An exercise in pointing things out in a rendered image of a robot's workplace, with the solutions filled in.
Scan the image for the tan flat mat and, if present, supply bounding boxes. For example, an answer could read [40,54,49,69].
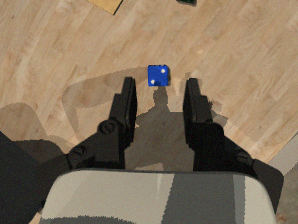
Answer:
[87,0,122,15]

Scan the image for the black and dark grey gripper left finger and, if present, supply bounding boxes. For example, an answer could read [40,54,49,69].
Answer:
[36,77,138,209]

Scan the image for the dark blue die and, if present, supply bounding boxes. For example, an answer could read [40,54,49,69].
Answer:
[147,65,168,86]

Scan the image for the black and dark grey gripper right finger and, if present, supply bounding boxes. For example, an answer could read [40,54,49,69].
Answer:
[183,78,284,215]

